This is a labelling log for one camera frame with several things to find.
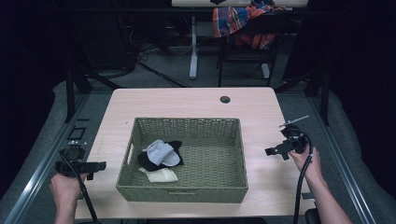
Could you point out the person's right hand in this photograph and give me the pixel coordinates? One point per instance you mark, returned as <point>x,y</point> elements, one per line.
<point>307,165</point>

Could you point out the black seat edge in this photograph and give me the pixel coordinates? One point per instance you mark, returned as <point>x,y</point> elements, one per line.
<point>312,216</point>

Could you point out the plaid cloth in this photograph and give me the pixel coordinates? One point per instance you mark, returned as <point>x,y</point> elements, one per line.
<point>230,18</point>

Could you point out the green woven basket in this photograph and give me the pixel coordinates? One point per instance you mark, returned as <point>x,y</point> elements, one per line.
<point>214,168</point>

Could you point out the black chair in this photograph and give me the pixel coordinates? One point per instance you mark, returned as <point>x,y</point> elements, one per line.
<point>249,53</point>

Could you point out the aluminium rail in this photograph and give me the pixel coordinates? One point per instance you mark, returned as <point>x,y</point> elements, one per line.
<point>37,180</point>
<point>345,180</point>

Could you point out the black metal stand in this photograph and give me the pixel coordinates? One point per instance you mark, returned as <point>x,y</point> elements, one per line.
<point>70,93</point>
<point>323,93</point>

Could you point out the black and white cloth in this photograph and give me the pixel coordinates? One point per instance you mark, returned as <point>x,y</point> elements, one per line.
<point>146,163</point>

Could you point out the white table leg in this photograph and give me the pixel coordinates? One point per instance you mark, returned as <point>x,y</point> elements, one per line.
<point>265,71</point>
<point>193,53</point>

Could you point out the cream white sock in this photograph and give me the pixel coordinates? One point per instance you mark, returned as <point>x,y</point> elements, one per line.
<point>162,176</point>

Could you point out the person's left hand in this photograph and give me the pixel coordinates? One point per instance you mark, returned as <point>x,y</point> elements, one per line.
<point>66,188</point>

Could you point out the grey sock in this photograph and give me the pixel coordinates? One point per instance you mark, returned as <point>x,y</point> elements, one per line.
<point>162,153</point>

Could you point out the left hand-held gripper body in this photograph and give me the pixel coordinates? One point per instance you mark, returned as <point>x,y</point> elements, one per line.
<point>72,161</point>

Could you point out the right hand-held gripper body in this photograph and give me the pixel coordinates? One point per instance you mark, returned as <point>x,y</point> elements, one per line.
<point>295,139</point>

